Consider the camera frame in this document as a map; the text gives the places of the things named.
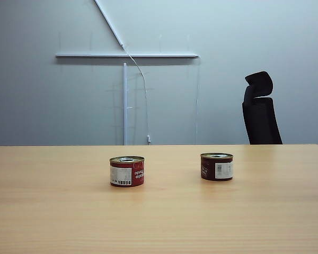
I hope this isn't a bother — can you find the horizontal white cable duct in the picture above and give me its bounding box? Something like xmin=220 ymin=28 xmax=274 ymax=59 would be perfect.
xmin=55 ymin=53 xmax=200 ymax=59

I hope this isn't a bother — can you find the diagonal white cable duct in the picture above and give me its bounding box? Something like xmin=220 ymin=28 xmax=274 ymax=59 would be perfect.
xmin=93 ymin=0 xmax=126 ymax=48

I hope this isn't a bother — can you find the dark red tomato paste can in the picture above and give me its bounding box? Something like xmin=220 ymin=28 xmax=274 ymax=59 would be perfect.
xmin=200 ymin=152 xmax=234 ymax=182

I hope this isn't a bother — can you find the vertical white cable duct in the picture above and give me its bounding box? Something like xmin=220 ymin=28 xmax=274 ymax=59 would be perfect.
xmin=122 ymin=62 xmax=129 ymax=146

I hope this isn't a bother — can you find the thin white hanging cable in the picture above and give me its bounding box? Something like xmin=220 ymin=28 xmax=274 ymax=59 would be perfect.
xmin=123 ymin=45 xmax=152 ymax=144

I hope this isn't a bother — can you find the black office chair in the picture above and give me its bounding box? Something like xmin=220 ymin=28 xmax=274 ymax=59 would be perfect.
xmin=241 ymin=70 xmax=284 ymax=145

